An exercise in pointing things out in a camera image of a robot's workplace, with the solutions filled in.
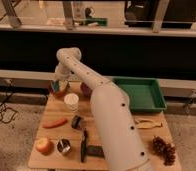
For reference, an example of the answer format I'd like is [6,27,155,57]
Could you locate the black rectangular block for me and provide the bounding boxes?
[86,145,104,158]

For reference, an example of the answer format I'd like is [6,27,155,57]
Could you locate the green plastic tray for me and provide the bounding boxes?
[113,77,167,113]

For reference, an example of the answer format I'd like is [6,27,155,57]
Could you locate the purple bowl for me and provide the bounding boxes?
[80,82,92,97]

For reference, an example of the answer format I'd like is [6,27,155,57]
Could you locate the white cup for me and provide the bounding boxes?
[64,93,79,111]

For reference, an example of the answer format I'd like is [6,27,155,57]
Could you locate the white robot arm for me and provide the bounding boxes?
[55,48,154,171]

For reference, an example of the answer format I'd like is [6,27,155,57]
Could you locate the brown grape bunch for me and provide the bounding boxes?
[152,137,176,166]

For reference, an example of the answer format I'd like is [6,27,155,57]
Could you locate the black knife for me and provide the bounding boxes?
[80,129,88,163]

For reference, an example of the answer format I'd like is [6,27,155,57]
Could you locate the red bowl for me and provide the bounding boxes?
[49,80,69,98]

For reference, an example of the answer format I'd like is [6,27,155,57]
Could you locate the small metal cup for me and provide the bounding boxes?
[57,139,71,155]

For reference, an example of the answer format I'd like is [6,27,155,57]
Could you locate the red apple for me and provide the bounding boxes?
[36,137,53,155]

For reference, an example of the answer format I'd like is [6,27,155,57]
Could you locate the orange carrot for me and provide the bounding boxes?
[42,118,68,129]

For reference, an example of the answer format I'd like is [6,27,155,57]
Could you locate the sponge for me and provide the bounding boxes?
[53,81,68,92]

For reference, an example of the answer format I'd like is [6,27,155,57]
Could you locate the black brush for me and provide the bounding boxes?
[71,115,83,130]

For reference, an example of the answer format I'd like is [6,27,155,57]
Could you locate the black cables on floor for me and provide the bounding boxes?
[0,79,20,134]

